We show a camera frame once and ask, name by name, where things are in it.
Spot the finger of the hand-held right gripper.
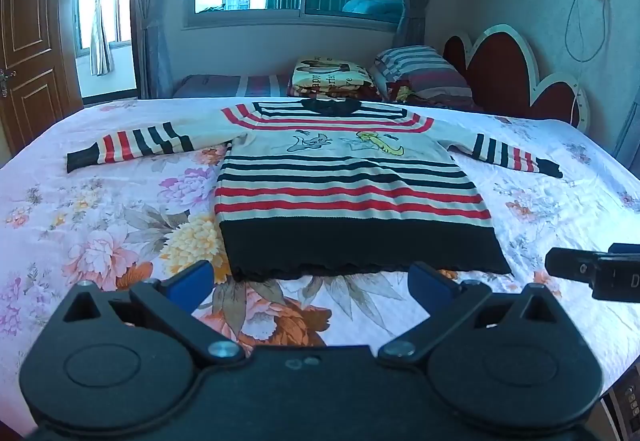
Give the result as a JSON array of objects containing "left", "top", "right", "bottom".
[{"left": 545, "top": 247, "right": 599, "bottom": 283}]

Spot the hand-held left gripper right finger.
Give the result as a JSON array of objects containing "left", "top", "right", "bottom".
[{"left": 377, "top": 261, "right": 568, "bottom": 368}]

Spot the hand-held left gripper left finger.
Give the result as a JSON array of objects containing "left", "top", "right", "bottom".
[{"left": 62, "top": 260, "right": 247, "bottom": 370}]

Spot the striped knit sweater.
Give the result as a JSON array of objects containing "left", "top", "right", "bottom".
[{"left": 66, "top": 99, "right": 564, "bottom": 282}]

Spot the bed with floral sheet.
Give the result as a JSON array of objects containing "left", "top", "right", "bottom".
[{"left": 0, "top": 97, "right": 640, "bottom": 437}]

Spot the red scalloped headboard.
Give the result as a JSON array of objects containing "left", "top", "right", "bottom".
[{"left": 443, "top": 24, "right": 591, "bottom": 134}]

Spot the striped pillow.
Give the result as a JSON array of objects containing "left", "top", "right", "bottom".
[{"left": 375, "top": 46, "right": 473, "bottom": 102}]

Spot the folded printed blanket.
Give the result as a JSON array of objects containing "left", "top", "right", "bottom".
[{"left": 287, "top": 56, "right": 381, "bottom": 100}]

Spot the white sheer curtain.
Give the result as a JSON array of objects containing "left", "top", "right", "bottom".
[{"left": 87, "top": 0, "right": 116, "bottom": 76}]

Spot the brown wooden door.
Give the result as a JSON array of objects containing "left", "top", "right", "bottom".
[{"left": 0, "top": 0, "right": 83, "bottom": 156}]

